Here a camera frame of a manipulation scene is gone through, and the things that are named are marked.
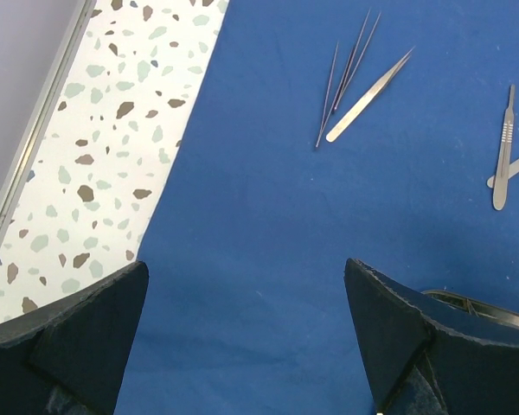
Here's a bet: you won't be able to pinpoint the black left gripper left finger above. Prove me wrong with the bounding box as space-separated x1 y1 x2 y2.
0 261 149 414

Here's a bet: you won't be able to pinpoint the steel instrument tray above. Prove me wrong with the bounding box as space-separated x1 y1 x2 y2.
423 290 519 329

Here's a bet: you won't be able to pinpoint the blue cloth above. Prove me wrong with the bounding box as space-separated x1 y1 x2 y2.
117 1 519 414

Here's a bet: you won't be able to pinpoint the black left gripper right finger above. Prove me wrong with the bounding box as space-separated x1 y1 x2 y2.
344 259 519 414

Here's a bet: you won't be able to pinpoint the pointed steel tweezers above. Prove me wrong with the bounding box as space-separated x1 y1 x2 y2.
314 10 381 150

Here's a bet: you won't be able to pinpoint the aluminium left side rail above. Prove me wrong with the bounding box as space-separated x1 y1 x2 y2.
0 0 95 245

